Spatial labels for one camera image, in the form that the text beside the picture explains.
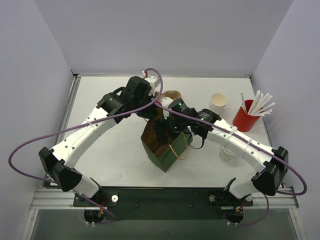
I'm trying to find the green paper bag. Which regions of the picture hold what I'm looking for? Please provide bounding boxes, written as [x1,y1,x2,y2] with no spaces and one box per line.
[140,109,193,172]

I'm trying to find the white paper cup with text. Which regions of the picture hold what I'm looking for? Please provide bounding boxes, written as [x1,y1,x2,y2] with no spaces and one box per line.
[219,146,238,162]

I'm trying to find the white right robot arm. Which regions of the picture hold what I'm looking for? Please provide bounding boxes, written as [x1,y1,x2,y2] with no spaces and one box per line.
[159,97,289,199]

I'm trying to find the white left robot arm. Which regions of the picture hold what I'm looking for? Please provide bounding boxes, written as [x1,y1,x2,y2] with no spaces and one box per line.
[39,76,161,206]

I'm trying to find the brown cardboard cup carrier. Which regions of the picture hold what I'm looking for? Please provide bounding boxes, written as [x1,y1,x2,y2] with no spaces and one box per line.
[158,90,182,101]

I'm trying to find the red straw holder cup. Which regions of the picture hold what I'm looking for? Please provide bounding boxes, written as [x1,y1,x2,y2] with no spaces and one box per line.
[232,106,260,132]

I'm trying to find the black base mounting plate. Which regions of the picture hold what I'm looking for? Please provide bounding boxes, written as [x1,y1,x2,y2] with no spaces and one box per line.
[72,185,253,221]

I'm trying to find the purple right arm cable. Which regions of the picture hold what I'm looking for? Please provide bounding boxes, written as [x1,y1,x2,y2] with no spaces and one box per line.
[152,98,308,227]

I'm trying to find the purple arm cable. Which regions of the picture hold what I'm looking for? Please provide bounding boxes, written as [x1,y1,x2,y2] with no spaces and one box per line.
[8,67,164,225]
[152,98,308,227]

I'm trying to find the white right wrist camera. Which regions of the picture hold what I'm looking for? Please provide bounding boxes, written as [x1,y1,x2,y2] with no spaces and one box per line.
[160,97,174,120]

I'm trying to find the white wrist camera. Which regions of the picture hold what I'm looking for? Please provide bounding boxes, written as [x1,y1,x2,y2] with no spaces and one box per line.
[142,71,160,96]
[160,97,174,120]

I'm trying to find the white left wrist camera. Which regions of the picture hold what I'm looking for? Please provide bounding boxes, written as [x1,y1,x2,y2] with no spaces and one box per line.
[142,71,160,96]

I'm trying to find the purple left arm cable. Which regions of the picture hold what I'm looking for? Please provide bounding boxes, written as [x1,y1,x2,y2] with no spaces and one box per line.
[8,67,164,225]

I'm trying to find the aluminium rail frame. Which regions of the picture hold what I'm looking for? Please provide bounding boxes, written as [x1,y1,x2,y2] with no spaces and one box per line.
[30,74,299,234]

